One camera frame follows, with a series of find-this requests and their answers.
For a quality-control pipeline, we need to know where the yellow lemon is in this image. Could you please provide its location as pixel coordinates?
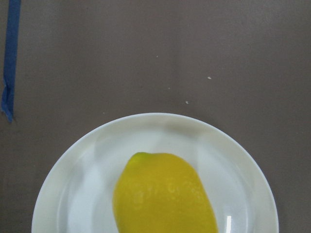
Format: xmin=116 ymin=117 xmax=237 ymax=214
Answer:
xmin=113 ymin=152 xmax=218 ymax=233

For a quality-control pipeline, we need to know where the white round plate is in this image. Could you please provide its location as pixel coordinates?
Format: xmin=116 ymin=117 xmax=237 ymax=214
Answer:
xmin=31 ymin=113 xmax=279 ymax=233

